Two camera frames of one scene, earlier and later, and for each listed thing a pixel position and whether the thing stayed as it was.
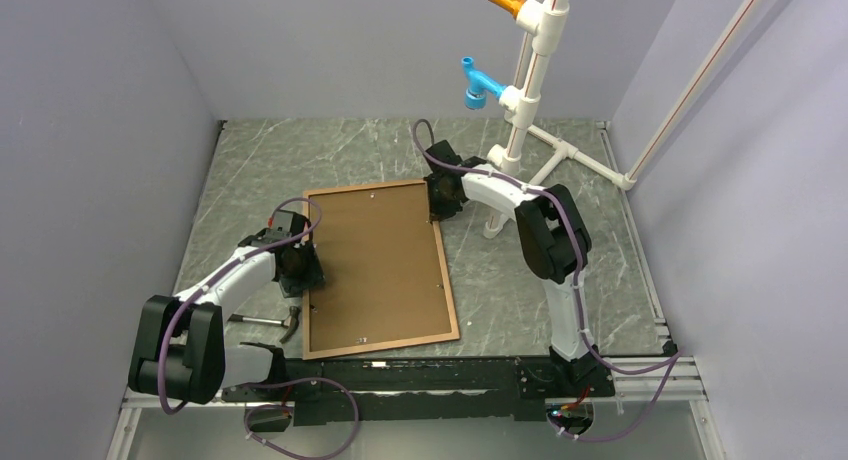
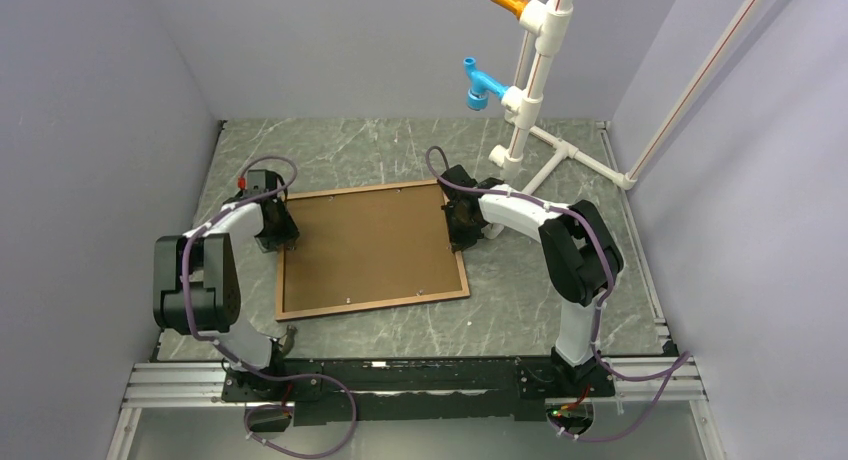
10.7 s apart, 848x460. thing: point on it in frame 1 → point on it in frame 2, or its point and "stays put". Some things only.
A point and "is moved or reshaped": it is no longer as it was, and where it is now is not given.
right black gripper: (435, 211) → (457, 239)
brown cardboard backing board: (382, 278) is moved or reshaped
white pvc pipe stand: (540, 31) stays put
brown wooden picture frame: (384, 284) is moved or reshaped
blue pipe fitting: (475, 96) stays put
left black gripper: (313, 276) → (288, 232)
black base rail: (328, 390) stays put
